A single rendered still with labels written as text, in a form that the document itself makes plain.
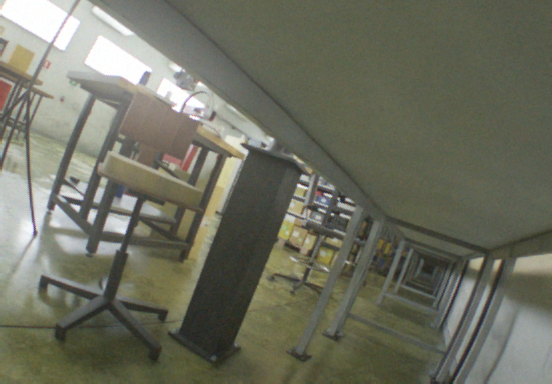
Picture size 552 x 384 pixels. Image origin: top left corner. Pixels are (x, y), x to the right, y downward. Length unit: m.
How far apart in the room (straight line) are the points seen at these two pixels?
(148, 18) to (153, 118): 0.99
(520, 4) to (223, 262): 1.16
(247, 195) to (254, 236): 0.16
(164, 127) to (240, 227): 0.57
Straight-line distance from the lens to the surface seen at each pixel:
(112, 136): 1.92
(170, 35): 0.49
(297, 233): 6.35
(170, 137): 1.44
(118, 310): 1.25
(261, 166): 1.20
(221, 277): 1.23
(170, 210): 2.77
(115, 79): 1.70
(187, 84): 2.12
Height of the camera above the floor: 0.66
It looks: 5 degrees up
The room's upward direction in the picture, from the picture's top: 22 degrees clockwise
